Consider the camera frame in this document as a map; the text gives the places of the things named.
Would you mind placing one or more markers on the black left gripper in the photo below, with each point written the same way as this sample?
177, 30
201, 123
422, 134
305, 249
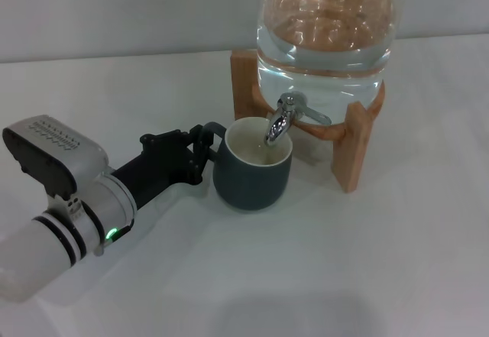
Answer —
160, 169

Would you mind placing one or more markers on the black cup with white interior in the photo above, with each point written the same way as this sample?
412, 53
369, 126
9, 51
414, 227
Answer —
252, 184

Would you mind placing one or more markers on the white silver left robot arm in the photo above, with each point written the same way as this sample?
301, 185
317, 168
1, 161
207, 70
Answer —
57, 245

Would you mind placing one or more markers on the chrome faucet tap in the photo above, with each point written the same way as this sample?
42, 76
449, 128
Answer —
282, 121

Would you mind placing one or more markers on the wooden dispenser stand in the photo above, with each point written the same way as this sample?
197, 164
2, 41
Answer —
355, 150

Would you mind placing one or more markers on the glass water dispenser jar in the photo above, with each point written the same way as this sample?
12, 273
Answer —
324, 39

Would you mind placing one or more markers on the grey black wrist camera box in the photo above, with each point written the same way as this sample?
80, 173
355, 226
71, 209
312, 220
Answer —
49, 153

